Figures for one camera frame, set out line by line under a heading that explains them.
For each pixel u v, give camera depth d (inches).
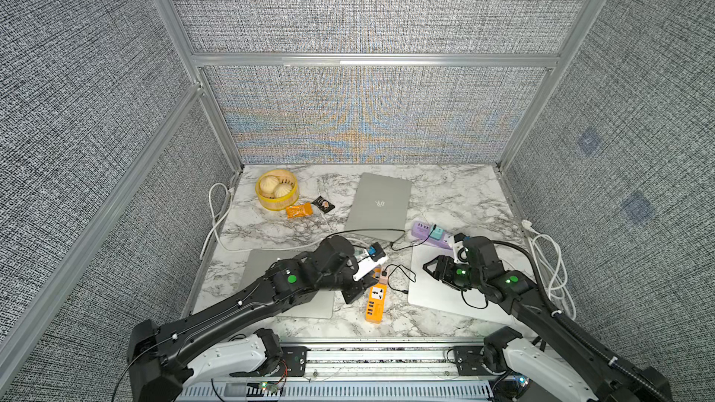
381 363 29.4
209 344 16.6
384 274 31.9
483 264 24.0
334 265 20.3
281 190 40.8
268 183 41.8
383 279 32.3
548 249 38.3
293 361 29.1
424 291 32.6
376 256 23.1
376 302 32.1
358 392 27.6
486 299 24.3
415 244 37.2
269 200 41.6
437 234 35.4
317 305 33.4
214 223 39.5
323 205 41.6
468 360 28.8
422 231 37.7
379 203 41.8
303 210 41.2
